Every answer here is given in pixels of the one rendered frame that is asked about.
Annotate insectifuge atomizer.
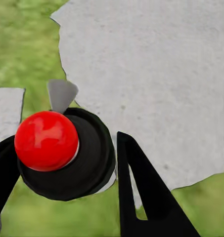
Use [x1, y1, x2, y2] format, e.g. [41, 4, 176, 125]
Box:
[14, 79, 118, 201]

